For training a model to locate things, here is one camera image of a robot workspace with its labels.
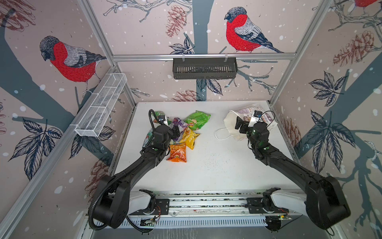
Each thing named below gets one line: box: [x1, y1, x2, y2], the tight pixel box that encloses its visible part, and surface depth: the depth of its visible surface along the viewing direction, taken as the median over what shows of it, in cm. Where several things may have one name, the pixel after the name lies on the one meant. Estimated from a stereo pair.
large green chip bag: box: [185, 110, 212, 130], surface depth 105 cm
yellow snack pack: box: [179, 127, 200, 150], surface depth 97 cm
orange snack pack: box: [166, 142, 187, 163], surface depth 90 cm
